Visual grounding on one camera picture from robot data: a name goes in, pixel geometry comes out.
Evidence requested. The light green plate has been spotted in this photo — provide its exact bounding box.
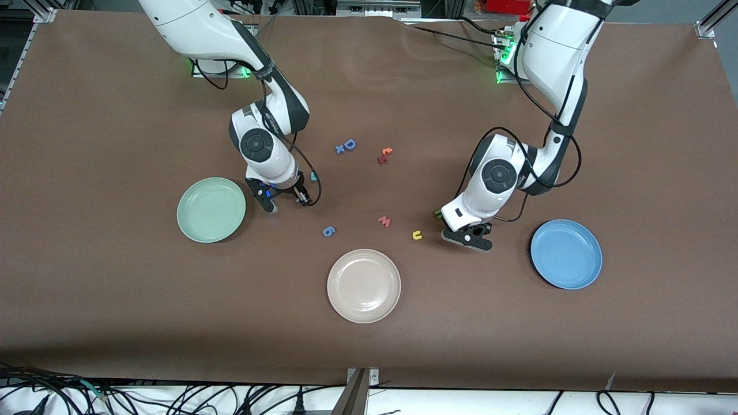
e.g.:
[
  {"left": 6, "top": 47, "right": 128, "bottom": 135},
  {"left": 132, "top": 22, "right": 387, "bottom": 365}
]
[{"left": 176, "top": 177, "right": 247, "bottom": 244}]

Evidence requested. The blue plate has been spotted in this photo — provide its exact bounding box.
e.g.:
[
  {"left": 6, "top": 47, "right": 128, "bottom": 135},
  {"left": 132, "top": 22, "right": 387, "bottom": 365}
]
[{"left": 530, "top": 219, "right": 603, "bottom": 290}]

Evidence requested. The beige plate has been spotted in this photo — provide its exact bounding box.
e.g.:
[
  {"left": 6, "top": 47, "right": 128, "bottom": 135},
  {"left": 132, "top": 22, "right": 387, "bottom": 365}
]
[{"left": 326, "top": 248, "right": 402, "bottom": 324}]

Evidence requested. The brown table cover sheet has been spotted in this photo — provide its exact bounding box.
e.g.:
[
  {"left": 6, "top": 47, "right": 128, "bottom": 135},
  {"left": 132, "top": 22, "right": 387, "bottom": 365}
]
[{"left": 0, "top": 10, "right": 738, "bottom": 393}]

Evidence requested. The red box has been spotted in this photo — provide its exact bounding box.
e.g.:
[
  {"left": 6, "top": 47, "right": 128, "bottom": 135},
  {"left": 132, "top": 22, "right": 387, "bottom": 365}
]
[{"left": 487, "top": 0, "right": 532, "bottom": 16}]

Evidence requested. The aluminium extrusion bar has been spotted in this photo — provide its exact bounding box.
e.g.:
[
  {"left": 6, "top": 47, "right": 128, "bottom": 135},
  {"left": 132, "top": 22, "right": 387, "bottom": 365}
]
[{"left": 695, "top": 0, "right": 738, "bottom": 40}]

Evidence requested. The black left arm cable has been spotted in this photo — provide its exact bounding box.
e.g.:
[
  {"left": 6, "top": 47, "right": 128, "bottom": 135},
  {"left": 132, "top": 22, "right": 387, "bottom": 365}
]
[{"left": 458, "top": 9, "right": 583, "bottom": 222}]

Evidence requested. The black base cable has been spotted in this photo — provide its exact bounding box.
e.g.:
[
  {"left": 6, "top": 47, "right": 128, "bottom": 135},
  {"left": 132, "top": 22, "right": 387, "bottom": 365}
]
[
  {"left": 404, "top": 22, "right": 505, "bottom": 50},
  {"left": 458, "top": 16, "right": 508, "bottom": 36}
]

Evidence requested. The aluminium mount post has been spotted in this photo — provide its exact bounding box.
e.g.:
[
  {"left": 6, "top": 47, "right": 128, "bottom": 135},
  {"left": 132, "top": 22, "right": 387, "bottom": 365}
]
[{"left": 332, "top": 368, "right": 381, "bottom": 415}]

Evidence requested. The grey metal frame rack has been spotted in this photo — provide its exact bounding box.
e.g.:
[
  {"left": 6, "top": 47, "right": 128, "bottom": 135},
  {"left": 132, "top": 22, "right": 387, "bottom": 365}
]
[{"left": 291, "top": 0, "right": 465, "bottom": 19}]

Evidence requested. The teal tipped cable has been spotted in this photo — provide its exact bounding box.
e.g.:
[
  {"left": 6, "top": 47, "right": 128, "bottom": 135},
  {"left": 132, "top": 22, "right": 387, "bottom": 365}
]
[{"left": 78, "top": 378, "right": 110, "bottom": 403}]

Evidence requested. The silver table edge rail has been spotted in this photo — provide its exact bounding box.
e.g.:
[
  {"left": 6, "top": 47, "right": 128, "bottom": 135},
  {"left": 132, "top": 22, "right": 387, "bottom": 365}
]
[{"left": 0, "top": 22, "right": 36, "bottom": 113}]

